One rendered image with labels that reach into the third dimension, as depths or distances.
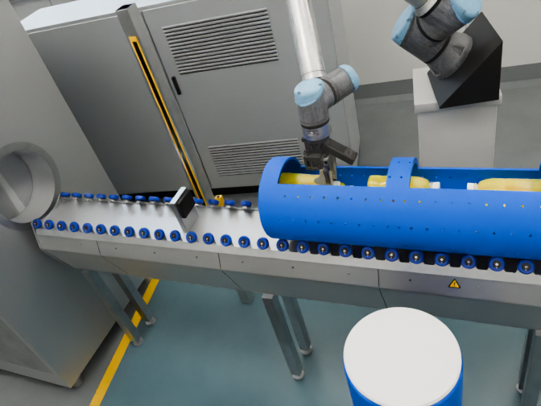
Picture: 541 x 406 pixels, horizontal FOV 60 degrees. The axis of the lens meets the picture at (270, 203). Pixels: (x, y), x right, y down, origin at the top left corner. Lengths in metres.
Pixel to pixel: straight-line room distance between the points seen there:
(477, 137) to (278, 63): 1.29
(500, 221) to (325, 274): 0.60
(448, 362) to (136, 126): 2.75
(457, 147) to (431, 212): 0.80
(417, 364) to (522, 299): 0.49
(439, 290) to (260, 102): 1.86
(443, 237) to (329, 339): 1.28
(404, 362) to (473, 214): 0.44
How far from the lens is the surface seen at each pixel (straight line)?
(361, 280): 1.63
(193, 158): 2.16
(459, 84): 1.94
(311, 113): 1.41
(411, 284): 1.60
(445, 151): 2.15
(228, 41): 2.92
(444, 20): 1.85
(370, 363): 1.23
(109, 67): 3.32
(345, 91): 1.47
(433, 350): 1.25
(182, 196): 1.84
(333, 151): 1.49
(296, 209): 1.47
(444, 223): 1.38
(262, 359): 2.56
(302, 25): 1.67
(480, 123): 2.09
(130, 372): 2.83
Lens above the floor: 2.09
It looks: 38 degrees down
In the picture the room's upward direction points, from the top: 17 degrees counter-clockwise
